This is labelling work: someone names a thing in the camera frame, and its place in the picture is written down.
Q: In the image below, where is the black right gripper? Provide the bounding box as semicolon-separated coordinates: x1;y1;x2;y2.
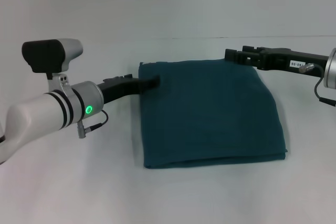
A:
224;45;332;79

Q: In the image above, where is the teal blue t-shirt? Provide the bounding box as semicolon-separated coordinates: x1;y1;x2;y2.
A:
138;59;289;170

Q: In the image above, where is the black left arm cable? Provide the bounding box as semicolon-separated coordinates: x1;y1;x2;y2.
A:
75;109;110;140

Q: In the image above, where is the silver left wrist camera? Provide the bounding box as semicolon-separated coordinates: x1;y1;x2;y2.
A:
21;38;85;91

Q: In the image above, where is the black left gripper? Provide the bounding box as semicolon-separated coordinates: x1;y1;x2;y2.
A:
95;73;162;107

